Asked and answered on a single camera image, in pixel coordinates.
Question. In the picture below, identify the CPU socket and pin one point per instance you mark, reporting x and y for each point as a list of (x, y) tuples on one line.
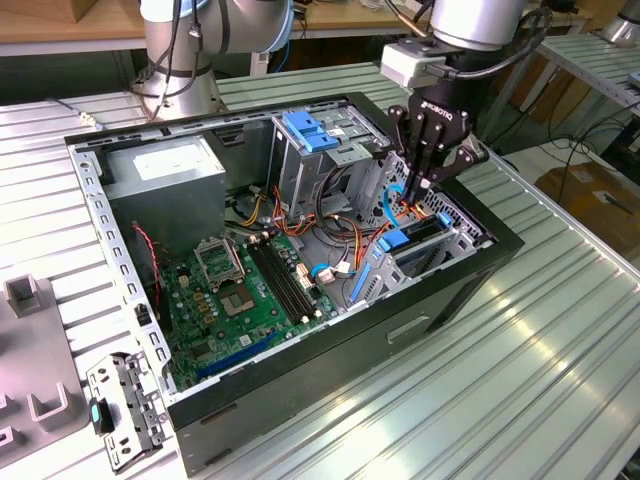
[(235, 300)]

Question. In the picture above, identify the metal disk bay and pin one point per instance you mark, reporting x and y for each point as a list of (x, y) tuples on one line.
[(465, 245)]

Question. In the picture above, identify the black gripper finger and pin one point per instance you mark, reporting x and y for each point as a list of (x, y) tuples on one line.
[(402, 140), (465, 160)]

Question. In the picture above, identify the green motherboard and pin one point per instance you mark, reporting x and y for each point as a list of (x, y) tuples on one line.
[(250, 330)]

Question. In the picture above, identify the grey parts rack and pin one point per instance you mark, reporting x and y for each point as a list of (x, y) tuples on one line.
[(30, 355)]

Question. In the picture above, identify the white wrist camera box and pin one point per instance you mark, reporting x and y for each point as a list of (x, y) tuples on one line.
[(405, 62)]

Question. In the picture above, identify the metal drive cage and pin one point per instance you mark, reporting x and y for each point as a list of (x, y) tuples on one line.
[(295, 175)]

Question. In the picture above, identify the large cardboard box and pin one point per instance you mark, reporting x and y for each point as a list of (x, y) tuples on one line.
[(590, 200)]

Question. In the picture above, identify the black rear case clip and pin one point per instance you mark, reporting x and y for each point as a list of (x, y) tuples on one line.
[(142, 315)]

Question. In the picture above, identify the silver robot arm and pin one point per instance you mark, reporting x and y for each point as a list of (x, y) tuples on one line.
[(175, 75)]

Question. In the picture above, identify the black desk device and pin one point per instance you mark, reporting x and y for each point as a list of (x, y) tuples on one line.
[(565, 5)]

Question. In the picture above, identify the black teal bracket latch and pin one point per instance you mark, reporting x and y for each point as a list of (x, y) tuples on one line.
[(102, 415)]

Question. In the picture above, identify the metal slat side table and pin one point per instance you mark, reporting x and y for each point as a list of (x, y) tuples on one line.
[(585, 57)]

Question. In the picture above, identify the black RAM slot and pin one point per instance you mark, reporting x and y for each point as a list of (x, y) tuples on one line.
[(297, 280), (290, 280), (276, 280), (283, 280)]

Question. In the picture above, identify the grey power supply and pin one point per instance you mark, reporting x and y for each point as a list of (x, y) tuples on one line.
[(165, 210)]

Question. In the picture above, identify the black PC case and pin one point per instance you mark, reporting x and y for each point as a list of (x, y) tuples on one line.
[(300, 390)]

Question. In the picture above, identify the blue expansion slot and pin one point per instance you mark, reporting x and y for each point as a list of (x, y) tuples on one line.
[(235, 357)]

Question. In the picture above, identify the hard disk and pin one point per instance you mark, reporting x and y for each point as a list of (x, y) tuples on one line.
[(391, 241)]

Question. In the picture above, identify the blue drive latch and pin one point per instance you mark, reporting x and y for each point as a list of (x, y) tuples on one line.
[(310, 135)]

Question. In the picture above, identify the metal expansion bracket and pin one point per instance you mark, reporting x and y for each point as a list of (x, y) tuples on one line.
[(135, 400)]

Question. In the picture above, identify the wooden desk white frame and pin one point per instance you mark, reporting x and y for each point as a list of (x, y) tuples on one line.
[(350, 15)]

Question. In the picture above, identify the small brown box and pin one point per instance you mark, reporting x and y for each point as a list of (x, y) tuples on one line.
[(100, 7)]

